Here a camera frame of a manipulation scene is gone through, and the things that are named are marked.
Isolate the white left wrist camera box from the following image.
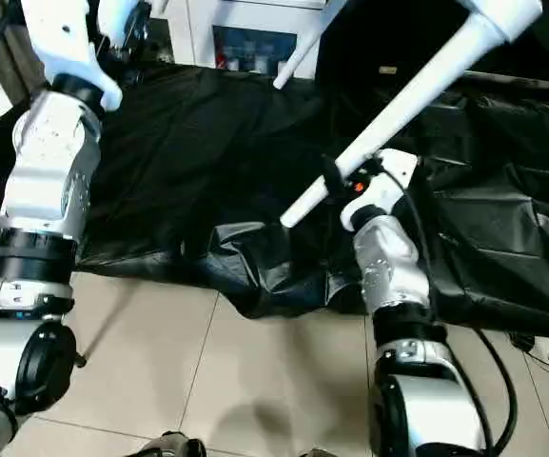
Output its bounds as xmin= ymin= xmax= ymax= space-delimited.
xmin=18 ymin=0 xmax=125 ymax=114

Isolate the white glass-door cabinet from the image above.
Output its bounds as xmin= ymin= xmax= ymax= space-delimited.
xmin=148 ymin=0 xmax=333 ymax=81

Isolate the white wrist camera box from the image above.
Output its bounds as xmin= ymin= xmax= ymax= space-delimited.
xmin=339 ymin=147 xmax=422 ymax=230
xmin=18 ymin=0 xmax=125 ymax=114

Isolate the black table frame leg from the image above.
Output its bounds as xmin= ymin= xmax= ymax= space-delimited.
xmin=76 ymin=293 xmax=133 ymax=368

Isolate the grey curtain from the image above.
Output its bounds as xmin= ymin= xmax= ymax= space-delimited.
xmin=0 ymin=0 xmax=52 ymax=97

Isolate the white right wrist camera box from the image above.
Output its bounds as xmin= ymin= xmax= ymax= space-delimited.
xmin=339 ymin=147 xmax=422 ymax=230

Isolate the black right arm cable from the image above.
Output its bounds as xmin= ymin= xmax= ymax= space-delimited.
xmin=377 ymin=160 xmax=519 ymax=457

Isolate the black robot foot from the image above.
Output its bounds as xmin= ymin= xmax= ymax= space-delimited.
xmin=139 ymin=429 xmax=209 ymax=457
xmin=299 ymin=445 xmax=347 ymax=457

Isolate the black shiny mat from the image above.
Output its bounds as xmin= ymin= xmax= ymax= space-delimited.
xmin=0 ymin=59 xmax=549 ymax=343

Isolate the long dark metal bar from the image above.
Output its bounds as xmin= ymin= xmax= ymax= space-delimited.
xmin=462 ymin=70 xmax=549 ymax=92

